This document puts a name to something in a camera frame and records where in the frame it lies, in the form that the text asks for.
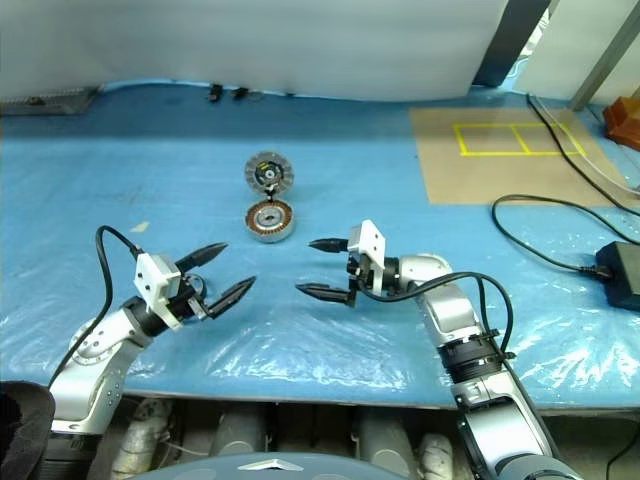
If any black power adapter cable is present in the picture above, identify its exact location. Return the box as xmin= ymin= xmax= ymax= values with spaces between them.
xmin=491 ymin=194 xmax=640 ymax=277

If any brown cardboard sheet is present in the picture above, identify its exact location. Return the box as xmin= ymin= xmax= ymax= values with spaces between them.
xmin=409 ymin=106 xmax=632 ymax=207

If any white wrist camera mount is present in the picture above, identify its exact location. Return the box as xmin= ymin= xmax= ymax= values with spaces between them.
xmin=134 ymin=253 xmax=184 ymax=331
xmin=348 ymin=218 xmax=389 ymax=296

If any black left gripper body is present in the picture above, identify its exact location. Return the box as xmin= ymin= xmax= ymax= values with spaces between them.
xmin=169 ymin=272 xmax=214 ymax=324

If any whitish wrapped pipe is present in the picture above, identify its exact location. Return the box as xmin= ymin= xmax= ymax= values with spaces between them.
xmin=416 ymin=431 xmax=455 ymax=477
xmin=112 ymin=398 xmax=172 ymax=477

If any round motor rotor part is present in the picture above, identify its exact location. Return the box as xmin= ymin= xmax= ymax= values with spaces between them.
xmin=244 ymin=153 xmax=295 ymax=195

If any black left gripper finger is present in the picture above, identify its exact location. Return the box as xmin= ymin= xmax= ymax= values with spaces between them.
xmin=206 ymin=275 xmax=258 ymax=319
xmin=174 ymin=242 xmax=231 ymax=274

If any black power adapter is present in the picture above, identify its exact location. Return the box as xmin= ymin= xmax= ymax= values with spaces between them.
xmin=594 ymin=240 xmax=640 ymax=312

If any long black cable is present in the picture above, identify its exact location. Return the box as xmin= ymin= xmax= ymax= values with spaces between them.
xmin=526 ymin=92 xmax=640 ymax=217

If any grey robot torso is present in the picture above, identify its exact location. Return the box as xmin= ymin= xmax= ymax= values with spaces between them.
xmin=152 ymin=451 xmax=419 ymax=480

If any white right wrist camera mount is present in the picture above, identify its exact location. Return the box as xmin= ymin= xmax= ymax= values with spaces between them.
xmin=348 ymin=218 xmax=389 ymax=296

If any clear plastic tube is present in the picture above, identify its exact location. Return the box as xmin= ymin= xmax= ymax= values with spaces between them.
xmin=528 ymin=94 xmax=640 ymax=197

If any dark grey pillar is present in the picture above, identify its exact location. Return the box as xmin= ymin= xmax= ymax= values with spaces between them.
xmin=471 ymin=0 xmax=552 ymax=89

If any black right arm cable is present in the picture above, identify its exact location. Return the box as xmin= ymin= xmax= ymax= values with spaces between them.
xmin=359 ymin=271 xmax=517 ymax=362

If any grey metal tray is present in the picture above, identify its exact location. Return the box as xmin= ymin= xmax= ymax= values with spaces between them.
xmin=0 ymin=85 xmax=102 ymax=118

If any grey rounded cylinder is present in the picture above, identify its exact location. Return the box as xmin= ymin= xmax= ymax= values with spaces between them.
xmin=353 ymin=413 xmax=412 ymax=467
xmin=208 ymin=403 xmax=275 ymax=457

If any copper wound motor stator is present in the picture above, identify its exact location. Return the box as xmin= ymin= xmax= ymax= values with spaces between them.
xmin=243 ymin=199 xmax=298 ymax=245

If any aluminium frame post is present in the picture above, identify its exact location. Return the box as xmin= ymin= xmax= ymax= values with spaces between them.
xmin=568 ymin=0 xmax=640 ymax=113

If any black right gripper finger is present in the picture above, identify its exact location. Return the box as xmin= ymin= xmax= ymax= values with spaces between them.
xmin=294 ymin=282 xmax=351 ymax=305
xmin=307 ymin=237 xmax=349 ymax=255

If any brown wooden block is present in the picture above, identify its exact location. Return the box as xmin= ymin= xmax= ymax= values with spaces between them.
xmin=601 ymin=93 xmax=640 ymax=147

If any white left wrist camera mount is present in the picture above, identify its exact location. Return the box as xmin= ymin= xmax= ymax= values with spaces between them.
xmin=134 ymin=253 xmax=184 ymax=331

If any blue plastic table cover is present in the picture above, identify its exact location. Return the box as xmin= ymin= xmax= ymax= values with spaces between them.
xmin=0 ymin=76 xmax=640 ymax=417

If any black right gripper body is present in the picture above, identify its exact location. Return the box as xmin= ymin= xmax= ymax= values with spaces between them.
xmin=344 ymin=252 xmax=374 ymax=309

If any white foam backdrop sheet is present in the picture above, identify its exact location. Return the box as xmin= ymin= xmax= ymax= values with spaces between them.
xmin=0 ymin=0 xmax=511 ymax=104

